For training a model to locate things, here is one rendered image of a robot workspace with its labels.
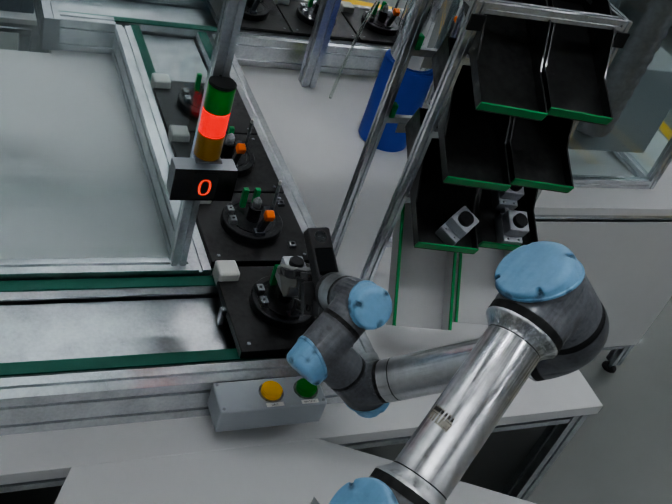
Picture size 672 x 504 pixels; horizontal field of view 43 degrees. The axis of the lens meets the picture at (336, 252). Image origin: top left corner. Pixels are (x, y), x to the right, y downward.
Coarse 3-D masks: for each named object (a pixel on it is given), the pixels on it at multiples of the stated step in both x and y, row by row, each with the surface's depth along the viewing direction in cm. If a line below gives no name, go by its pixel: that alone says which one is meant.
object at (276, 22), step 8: (248, 0) 274; (256, 0) 268; (264, 0) 287; (272, 0) 289; (248, 8) 274; (256, 8) 271; (264, 8) 278; (272, 8) 284; (248, 16) 271; (256, 16) 272; (264, 16) 274; (272, 16) 279; (280, 16) 281; (248, 24) 270; (256, 24) 271; (264, 24) 273; (272, 24) 275; (280, 24) 276; (272, 32) 272; (280, 32) 273; (288, 32) 274
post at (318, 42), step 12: (324, 0) 256; (336, 0) 255; (324, 12) 256; (336, 12) 257; (324, 24) 259; (312, 36) 264; (324, 36) 262; (312, 48) 264; (324, 48) 265; (312, 60) 266; (300, 72) 273; (312, 72) 270; (312, 84) 273
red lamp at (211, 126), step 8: (208, 112) 150; (200, 120) 153; (208, 120) 151; (216, 120) 151; (224, 120) 152; (200, 128) 153; (208, 128) 152; (216, 128) 152; (224, 128) 153; (208, 136) 153; (216, 136) 153
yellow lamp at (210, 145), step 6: (198, 132) 154; (198, 138) 154; (204, 138) 153; (222, 138) 155; (198, 144) 155; (204, 144) 154; (210, 144) 154; (216, 144) 154; (222, 144) 156; (198, 150) 155; (204, 150) 155; (210, 150) 155; (216, 150) 155; (198, 156) 156; (204, 156) 156; (210, 156) 156; (216, 156) 156
